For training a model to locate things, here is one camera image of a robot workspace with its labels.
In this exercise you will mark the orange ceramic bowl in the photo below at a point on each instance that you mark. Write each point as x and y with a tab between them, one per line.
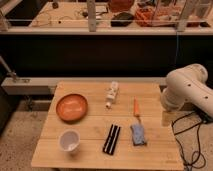
72	107

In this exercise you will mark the orange crate on shelf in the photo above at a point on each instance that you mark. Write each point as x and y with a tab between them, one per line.
165	17

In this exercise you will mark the dark bowl on shelf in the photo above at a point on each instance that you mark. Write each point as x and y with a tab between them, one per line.
122	19

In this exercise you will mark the white plastic cup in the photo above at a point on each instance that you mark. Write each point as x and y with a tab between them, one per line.
69	141

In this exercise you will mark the metal clamp on rail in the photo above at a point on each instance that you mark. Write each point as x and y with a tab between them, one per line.
12	74

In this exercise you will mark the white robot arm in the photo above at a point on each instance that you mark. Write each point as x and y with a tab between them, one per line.
188	84

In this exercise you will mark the black rectangular case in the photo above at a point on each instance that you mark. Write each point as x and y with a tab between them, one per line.
111	141

